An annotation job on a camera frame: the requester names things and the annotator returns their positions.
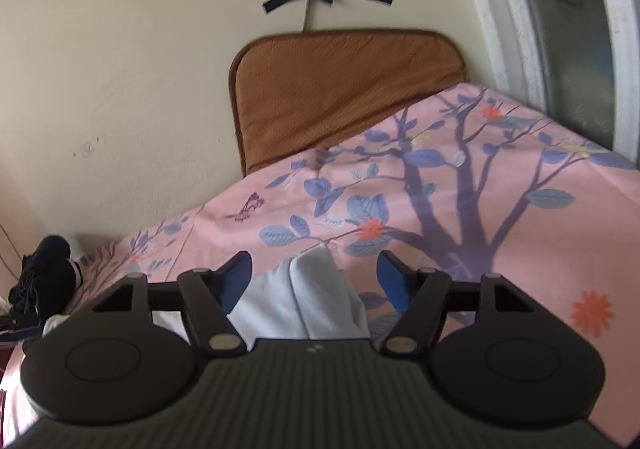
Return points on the pink printed bed sheet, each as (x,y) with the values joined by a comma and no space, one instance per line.
(475,209)

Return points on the brown cushion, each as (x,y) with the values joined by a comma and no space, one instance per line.
(330,94)

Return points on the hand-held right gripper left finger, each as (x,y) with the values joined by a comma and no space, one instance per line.
(235,285)

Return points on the pile of black clothes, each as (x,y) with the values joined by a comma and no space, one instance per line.
(42,274)

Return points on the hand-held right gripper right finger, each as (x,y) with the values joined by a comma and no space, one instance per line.
(394,285)

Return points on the white window frame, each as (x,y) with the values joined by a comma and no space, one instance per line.
(510,14)

